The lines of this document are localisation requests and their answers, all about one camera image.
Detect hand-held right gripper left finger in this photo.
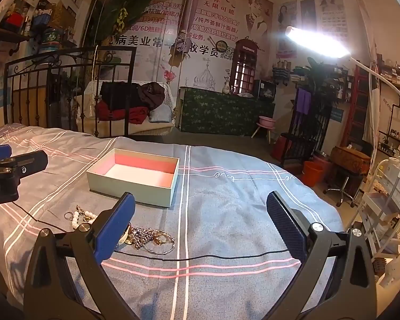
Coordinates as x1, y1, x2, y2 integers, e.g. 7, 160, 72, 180
23, 191, 137, 320

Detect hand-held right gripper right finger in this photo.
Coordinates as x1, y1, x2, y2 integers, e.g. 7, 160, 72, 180
266, 191, 377, 320

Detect silver chain necklace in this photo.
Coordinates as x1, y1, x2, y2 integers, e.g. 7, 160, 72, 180
128, 225, 161, 250

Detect white pearl bracelet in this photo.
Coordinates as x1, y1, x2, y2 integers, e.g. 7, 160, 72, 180
65, 206, 97, 230

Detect pale green cardboard box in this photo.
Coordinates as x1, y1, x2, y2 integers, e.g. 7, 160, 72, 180
86, 147, 181, 207

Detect thin silver bangle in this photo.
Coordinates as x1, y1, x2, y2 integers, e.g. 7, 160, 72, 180
142, 236, 176, 254

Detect blue striped bedsheet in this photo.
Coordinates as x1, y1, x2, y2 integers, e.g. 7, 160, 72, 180
0, 123, 346, 320

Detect orange bucket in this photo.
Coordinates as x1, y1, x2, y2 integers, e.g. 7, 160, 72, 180
302, 161, 325, 188

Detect black swivel stool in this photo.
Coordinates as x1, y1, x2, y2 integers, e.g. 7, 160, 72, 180
323, 167, 358, 208

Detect red bin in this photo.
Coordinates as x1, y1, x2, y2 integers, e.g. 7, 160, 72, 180
271, 136, 293, 161

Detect white trolley cart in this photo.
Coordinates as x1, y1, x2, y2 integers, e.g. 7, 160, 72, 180
356, 157, 400, 289

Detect red clothes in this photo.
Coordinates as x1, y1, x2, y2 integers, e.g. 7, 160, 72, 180
95, 102, 150, 126

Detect cream wicker sofa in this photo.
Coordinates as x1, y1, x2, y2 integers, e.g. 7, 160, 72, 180
83, 80, 178, 134

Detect pink stool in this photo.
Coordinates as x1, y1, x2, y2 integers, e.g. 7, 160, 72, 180
251, 115, 278, 145

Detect black metal plant stand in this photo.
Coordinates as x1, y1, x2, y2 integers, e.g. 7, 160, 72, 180
280, 57, 345, 175

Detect light grey cloth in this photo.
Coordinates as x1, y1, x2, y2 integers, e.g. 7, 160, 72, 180
149, 107, 173, 123

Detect purple cloth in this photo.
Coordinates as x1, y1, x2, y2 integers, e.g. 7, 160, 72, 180
295, 88, 313, 116

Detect green patterned cabinet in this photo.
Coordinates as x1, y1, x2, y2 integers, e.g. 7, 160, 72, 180
180, 87, 276, 137

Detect dark clothes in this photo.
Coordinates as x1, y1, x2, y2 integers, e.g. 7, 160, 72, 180
100, 82, 166, 111

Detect red ladder shelf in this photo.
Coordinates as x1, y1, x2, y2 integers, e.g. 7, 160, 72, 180
341, 65, 371, 148

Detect small black appliance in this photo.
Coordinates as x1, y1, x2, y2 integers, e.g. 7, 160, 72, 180
253, 79, 277, 101

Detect white floor lamp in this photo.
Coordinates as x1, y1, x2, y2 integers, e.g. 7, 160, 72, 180
285, 26, 400, 214

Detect green leafy plant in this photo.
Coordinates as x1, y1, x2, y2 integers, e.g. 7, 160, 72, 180
97, 0, 188, 48

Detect black cable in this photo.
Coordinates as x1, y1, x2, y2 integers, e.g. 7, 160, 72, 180
0, 200, 290, 261

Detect cluttered wall shelf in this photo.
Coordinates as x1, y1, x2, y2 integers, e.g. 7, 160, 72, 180
0, 0, 78, 57

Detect black metal bed frame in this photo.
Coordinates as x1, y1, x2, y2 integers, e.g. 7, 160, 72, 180
3, 47, 138, 138

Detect portrait wall poster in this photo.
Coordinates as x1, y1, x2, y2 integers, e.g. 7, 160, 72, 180
318, 0, 349, 38

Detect large wall poster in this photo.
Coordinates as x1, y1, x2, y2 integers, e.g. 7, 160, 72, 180
133, 0, 274, 91

